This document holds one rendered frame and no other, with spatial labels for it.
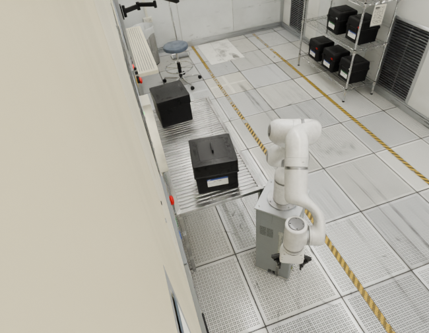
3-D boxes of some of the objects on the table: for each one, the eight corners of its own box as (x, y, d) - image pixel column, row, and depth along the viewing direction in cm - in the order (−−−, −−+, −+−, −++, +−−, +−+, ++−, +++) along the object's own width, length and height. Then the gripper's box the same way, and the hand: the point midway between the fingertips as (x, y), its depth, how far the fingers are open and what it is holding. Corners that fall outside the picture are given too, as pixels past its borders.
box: (194, 119, 271) (189, 94, 254) (162, 129, 265) (156, 103, 248) (184, 104, 291) (179, 79, 274) (155, 112, 285) (148, 88, 268)
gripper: (271, 252, 125) (270, 273, 137) (315, 255, 123) (310, 275, 135) (271, 236, 131) (270, 258, 143) (313, 238, 128) (309, 260, 140)
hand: (290, 265), depth 138 cm, fingers open, 8 cm apart
